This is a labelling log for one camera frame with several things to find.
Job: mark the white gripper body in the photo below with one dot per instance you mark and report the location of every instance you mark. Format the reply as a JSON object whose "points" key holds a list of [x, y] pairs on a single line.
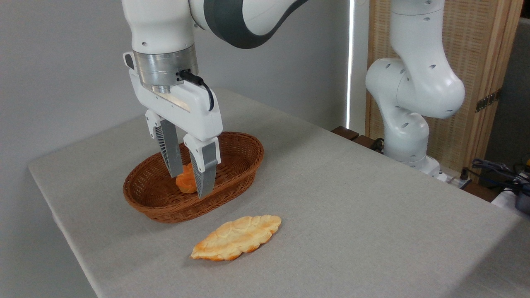
{"points": [[194, 111]]}

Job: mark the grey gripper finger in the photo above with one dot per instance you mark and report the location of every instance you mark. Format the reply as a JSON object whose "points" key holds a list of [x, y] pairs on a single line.
{"points": [[170, 149], [205, 165]]}

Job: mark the small orange bread roll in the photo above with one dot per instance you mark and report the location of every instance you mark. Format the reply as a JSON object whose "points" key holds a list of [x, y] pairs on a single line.
{"points": [[185, 182]]}

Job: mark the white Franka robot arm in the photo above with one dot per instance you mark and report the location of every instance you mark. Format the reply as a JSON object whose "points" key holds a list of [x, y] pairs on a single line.
{"points": [[414, 91]]}

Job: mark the flat leaf-shaped bread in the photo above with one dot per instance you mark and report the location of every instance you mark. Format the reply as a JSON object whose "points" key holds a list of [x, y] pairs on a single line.
{"points": [[236, 238]]}

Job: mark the brown wicker basket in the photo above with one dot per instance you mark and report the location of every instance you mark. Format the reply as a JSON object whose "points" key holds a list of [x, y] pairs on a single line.
{"points": [[232, 165]]}

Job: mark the grey tablecloth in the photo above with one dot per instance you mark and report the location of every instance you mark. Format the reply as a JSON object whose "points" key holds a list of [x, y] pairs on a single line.
{"points": [[331, 198]]}

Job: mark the dark metal screen hinge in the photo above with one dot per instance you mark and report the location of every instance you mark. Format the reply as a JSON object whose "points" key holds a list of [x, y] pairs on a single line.
{"points": [[487, 100]]}

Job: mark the grey device with white cloth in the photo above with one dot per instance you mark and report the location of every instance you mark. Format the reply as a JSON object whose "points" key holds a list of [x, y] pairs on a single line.
{"points": [[521, 203]]}

